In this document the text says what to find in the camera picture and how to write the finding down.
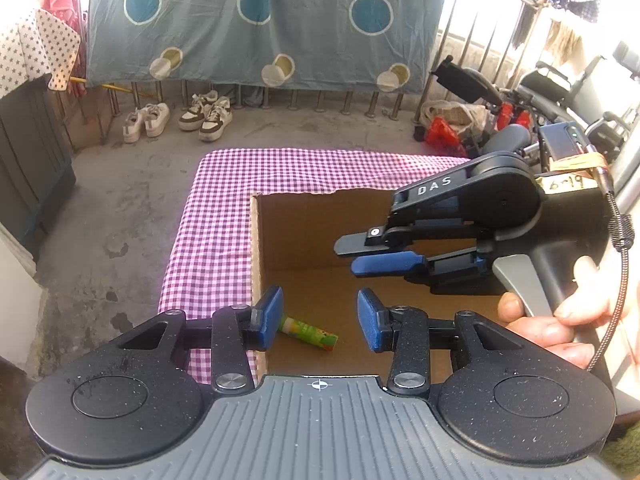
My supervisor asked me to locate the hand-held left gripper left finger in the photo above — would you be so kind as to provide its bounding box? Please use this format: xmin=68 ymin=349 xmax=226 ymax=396
xmin=117 ymin=285 xmax=286 ymax=394

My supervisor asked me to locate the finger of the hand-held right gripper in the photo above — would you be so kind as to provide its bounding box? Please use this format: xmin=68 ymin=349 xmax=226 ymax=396
xmin=334 ymin=167 xmax=482 ymax=258
xmin=351 ymin=249 xmax=490 ymax=293

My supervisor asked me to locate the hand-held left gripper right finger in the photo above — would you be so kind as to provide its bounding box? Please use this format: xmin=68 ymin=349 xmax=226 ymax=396
xmin=356 ymin=287 xmax=523 ymax=396

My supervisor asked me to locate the green tube with white cap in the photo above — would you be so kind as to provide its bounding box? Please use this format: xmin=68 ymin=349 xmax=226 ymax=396
xmin=279 ymin=314 xmax=340 ymax=352

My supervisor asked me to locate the brown cardboard box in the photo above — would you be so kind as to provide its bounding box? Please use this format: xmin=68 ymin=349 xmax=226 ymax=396
xmin=248 ymin=186 xmax=508 ymax=378

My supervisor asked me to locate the person's right hand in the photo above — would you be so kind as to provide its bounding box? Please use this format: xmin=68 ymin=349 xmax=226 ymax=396
xmin=497 ymin=255 xmax=640 ymax=371

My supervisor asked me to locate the red plastic bag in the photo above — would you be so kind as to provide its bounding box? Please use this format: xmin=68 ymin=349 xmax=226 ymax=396
xmin=425 ymin=117 xmax=458 ymax=147
xmin=497 ymin=102 xmax=531 ymax=129

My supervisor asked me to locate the beige cloth bag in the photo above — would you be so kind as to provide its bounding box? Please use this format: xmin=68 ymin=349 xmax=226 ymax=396
xmin=420 ymin=101 xmax=493 ymax=136

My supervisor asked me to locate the purple checkered tablecloth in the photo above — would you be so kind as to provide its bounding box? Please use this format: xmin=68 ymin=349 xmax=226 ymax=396
xmin=159 ymin=148 xmax=473 ymax=386

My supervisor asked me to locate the black wheelchair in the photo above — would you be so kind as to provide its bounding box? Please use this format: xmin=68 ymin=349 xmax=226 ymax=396
xmin=515 ymin=40 xmax=640 ymax=186
xmin=431 ymin=57 xmax=538 ymax=161

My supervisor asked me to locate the metal balcony railing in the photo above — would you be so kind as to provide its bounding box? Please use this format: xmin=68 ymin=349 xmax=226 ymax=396
xmin=50 ymin=0 xmax=551 ymax=151

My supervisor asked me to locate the beige hanging cloth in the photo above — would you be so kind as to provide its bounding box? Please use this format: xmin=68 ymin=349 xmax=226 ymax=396
xmin=545 ymin=20 xmax=583 ymax=56

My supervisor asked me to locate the dark hanging cloth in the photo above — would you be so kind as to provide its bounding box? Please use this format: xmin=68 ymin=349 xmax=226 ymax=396
xmin=510 ymin=5 xmax=538 ymax=51

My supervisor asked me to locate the beige and brown sneaker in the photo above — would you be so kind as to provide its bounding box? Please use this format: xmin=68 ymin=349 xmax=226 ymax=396
xmin=178 ymin=91 xmax=219 ymax=132
xmin=198 ymin=96 xmax=233 ymax=142

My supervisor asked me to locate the white sneaker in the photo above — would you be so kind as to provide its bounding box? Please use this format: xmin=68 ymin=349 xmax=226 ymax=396
xmin=123 ymin=109 xmax=147 ymax=144
xmin=141 ymin=103 xmax=171 ymax=137

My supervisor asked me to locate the blue blanket with circles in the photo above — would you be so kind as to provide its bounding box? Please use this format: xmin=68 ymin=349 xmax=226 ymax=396
xmin=86 ymin=0 xmax=449 ymax=95

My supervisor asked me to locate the yellow stick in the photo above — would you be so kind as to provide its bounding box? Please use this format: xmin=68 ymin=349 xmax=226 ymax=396
xmin=70 ymin=77 xmax=151 ymax=103

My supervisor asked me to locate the green fuzzy cloth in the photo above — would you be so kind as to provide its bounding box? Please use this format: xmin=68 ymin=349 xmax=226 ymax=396
xmin=600 ymin=425 xmax=640 ymax=480

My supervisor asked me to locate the dark grey cabinet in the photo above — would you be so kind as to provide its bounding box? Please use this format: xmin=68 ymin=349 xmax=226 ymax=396
xmin=0 ymin=74 xmax=77 ymax=256

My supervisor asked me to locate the white star-patterned cloth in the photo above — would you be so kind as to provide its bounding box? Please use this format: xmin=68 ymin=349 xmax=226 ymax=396
xmin=0 ymin=8 xmax=82 ymax=100

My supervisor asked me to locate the braided grey cable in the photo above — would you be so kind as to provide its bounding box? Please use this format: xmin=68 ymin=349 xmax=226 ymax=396
xmin=587 ymin=145 xmax=636 ymax=372

